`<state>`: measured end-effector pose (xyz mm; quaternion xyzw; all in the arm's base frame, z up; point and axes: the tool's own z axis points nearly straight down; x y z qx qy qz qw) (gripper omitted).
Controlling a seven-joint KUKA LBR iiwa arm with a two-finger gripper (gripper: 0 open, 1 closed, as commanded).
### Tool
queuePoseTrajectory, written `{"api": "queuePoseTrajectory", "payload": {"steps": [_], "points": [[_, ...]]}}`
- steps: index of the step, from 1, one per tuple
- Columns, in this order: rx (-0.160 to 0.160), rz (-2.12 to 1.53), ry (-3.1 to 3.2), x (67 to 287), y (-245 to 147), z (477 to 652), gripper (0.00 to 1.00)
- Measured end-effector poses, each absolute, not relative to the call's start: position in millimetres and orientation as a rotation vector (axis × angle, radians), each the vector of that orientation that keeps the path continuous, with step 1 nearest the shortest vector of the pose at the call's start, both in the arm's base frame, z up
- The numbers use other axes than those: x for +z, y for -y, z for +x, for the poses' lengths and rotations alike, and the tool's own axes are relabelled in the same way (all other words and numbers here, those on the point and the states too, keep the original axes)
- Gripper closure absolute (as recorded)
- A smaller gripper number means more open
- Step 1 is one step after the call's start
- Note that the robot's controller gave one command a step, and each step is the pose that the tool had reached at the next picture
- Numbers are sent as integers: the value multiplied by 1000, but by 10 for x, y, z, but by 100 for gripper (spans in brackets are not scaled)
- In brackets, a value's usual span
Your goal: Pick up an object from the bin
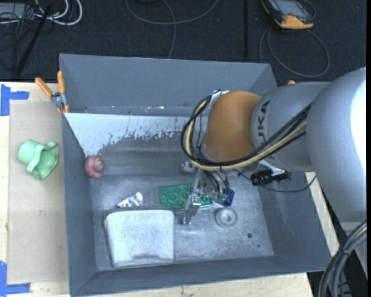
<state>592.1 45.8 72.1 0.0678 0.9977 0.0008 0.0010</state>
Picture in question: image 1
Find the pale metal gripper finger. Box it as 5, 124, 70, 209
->
192, 197, 203, 218
182, 196, 195, 226

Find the green studded flat plate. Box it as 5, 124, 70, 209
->
157, 183, 224, 212

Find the dark blue small block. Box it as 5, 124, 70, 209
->
223, 187, 236, 207

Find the grey round knob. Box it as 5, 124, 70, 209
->
215, 207, 238, 228

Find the grey metal bin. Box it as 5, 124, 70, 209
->
58, 53, 333, 297

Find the white plastic tub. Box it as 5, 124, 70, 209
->
103, 206, 176, 269

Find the crumpled white packet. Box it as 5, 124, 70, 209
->
116, 192, 144, 209

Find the red toy apple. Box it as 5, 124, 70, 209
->
84, 155, 106, 179

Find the brown cardboard board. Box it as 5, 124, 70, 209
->
6, 100, 70, 285

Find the light green toy cup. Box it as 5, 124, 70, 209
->
17, 139, 60, 181

